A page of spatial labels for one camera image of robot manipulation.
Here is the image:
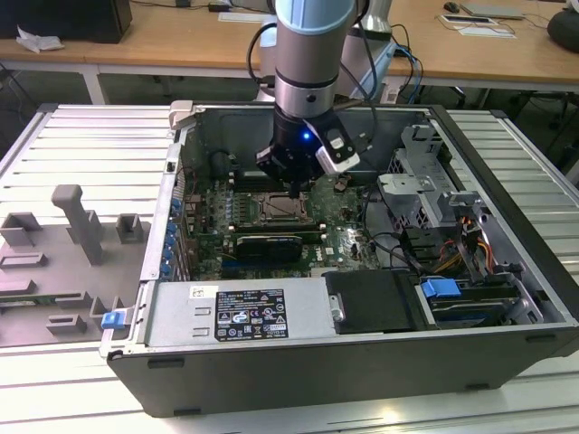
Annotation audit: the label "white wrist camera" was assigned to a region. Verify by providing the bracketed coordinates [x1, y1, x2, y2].
[315, 127, 362, 175]

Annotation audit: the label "yellow orange wire bundle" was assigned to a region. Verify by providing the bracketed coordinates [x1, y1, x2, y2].
[433, 216, 492, 275]

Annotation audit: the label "green motherboard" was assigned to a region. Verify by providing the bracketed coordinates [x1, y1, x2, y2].
[180, 169, 411, 281]

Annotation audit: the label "grey parts rack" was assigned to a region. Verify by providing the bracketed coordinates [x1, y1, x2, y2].
[0, 183, 154, 350]

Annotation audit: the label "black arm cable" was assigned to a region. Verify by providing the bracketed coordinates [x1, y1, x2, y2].
[246, 20, 281, 90]

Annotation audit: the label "silver drive cage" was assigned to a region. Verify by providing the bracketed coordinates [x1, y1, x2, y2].
[376, 122, 492, 230]

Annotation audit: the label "metal socket cover frame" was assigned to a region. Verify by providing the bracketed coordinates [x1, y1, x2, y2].
[243, 193, 314, 223]

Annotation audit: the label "CPU socket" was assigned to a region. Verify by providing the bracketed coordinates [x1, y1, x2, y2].
[238, 192, 318, 226]

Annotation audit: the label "grey laptop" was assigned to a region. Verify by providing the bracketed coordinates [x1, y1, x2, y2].
[459, 1, 528, 20]

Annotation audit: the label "white paper sheets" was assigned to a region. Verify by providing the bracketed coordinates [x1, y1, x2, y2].
[434, 13, 517, 40]

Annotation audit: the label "black monitor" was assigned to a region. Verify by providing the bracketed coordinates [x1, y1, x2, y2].
[0, 0, 134, 45]

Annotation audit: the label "crumpled white paper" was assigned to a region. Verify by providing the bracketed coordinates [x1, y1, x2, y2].
[15, 24, 64, 54]

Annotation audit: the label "black and silver PC case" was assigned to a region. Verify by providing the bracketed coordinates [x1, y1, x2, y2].
[98, 99, 579, 420]

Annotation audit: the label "wooden desk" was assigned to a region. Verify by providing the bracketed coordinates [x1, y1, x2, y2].
[0, 0, 579, 108]

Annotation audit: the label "black round object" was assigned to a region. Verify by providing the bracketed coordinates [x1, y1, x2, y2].
[546, 7, 579, 52]

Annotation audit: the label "black graphics card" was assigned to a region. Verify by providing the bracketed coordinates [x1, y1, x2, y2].
[233, 233, 305, 264]

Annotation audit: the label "grey case handle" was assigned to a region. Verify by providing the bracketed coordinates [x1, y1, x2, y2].
[166, 100, 196, 133]

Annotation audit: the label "silver power supply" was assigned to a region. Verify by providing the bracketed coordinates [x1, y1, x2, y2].
[145, 276, 347, 348]

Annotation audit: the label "hard disk in blue carrier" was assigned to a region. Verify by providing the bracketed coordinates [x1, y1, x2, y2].
[418, 276, 521, 327]

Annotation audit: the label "black plastic shroud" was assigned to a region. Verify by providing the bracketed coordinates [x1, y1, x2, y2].
[324, 269, 424, 336]

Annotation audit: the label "blue case latch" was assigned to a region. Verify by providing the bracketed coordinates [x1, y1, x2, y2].
[101, 310, 126, 331]

